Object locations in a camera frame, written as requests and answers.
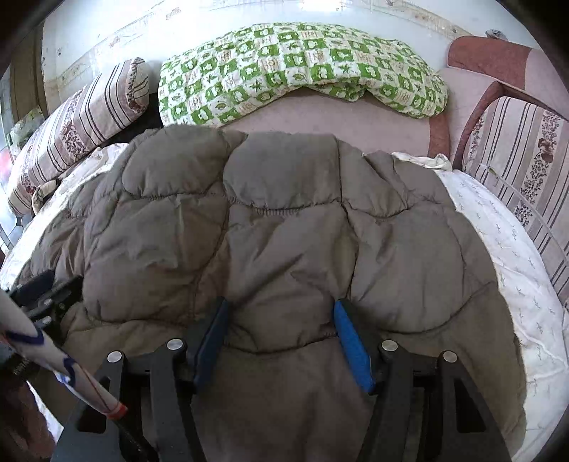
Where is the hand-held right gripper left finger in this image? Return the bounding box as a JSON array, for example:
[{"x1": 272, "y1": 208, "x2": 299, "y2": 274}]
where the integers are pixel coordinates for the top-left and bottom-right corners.
[{"x1": 67, "y1": 297, "x2": 232, "y2": 462}]

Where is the small floral cushion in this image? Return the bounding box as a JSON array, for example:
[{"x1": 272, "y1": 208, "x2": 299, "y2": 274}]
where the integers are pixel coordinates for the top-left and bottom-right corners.
[{"x1": 32, "y1": 179, "x2": 64, "y2": 210}]

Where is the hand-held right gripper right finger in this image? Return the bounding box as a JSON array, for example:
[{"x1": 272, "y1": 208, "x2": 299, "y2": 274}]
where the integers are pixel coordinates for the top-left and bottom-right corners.
[{"x1": 333, "y1": 299, "x2": 512, "y2": 462}]

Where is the person's reddish-brown clothing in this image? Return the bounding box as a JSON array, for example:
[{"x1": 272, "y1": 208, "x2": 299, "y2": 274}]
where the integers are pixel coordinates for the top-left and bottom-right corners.
[{"x1": 0, "y1": 377, "x2": 56, "y2": 462}]

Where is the striped floral cushion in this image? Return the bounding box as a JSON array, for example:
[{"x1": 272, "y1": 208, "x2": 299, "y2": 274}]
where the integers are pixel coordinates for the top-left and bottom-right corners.
[{"x1": 462, "y1": 95, "x2": 569, "y2": 312}]

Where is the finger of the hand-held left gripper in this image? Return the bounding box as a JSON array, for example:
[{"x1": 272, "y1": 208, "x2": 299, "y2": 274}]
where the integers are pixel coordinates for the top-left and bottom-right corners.
[
  {"x1": 6, "y1": 269, "x2": 56, "y2": 307},
  {"x1": 24, "y1": 276, "x2": 86, "y2": 332}
]

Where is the green checkered quilt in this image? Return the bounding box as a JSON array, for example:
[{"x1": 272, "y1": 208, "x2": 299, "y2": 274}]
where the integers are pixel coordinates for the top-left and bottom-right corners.
[{"x1": 158, "y1": 22, "x2": 450, "y2": 129}]

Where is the pale green floral cloth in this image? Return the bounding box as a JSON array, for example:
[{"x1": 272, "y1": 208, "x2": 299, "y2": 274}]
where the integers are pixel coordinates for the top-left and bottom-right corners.
[{"x1": 8, "y1": 108, "x2": 46, "y2": 148}]

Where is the white floral bed blanket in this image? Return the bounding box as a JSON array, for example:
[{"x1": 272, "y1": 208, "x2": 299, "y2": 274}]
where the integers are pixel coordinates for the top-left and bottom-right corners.
[{"x1": 0, "y1": 142, "x2": 569, "y2": 462}]

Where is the striped floral pillow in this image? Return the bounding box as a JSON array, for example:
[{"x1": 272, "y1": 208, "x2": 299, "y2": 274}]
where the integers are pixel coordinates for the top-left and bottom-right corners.
[{"x1": 6, "y1": 57, "x2": 152, "y2": 218}]

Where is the brown quilted puffer jacket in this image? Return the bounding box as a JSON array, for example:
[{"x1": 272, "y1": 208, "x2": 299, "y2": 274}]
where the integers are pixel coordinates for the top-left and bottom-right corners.
[{"x1": 9, "y1": 123, "x2": 527, "y2": 462}]

